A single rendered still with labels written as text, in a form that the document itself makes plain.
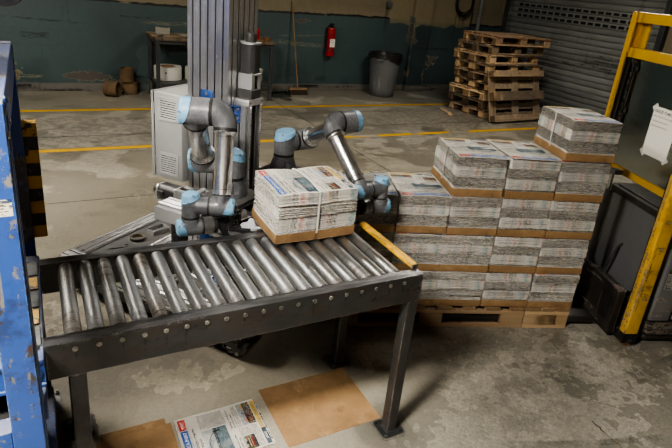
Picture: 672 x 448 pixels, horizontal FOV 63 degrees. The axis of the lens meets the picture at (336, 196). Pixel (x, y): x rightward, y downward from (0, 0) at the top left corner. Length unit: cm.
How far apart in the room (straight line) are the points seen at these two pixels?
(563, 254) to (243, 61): 209
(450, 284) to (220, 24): 188
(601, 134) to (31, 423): 282
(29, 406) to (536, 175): 252
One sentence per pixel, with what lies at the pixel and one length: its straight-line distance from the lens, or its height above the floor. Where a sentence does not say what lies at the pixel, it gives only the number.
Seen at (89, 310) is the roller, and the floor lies 80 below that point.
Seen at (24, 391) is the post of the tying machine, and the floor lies 82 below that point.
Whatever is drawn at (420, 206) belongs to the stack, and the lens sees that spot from 300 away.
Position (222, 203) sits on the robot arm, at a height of 95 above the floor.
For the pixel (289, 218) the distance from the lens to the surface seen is 227.
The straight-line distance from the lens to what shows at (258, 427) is 262.
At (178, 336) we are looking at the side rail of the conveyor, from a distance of 188.
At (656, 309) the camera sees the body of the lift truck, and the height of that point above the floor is 24.
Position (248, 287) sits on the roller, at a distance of 202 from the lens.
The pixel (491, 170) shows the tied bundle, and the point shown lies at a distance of 305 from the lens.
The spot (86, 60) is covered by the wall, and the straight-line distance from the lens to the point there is 897.
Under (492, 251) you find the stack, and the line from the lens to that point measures 326.
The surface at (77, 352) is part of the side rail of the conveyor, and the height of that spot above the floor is 76.
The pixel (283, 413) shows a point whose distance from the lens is 270.
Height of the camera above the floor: 184
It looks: 21 degrees down
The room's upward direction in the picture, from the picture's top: 6 degrees clockwise
